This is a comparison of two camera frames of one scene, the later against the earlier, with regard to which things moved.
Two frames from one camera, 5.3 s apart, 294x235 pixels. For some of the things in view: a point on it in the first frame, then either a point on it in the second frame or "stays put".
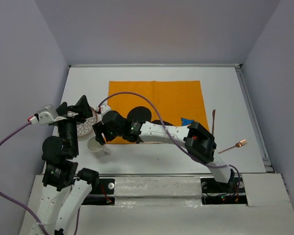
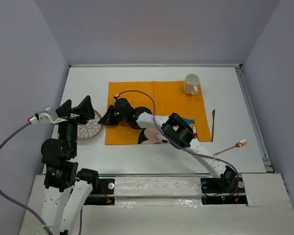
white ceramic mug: (93, 145) to (191, 81)
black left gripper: (83, 107) stays put
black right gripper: (100, 128) to (107, 119)
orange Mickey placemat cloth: (170, 103) stays put
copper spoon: (237, 145) stays put
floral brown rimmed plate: (85, 128) stays put
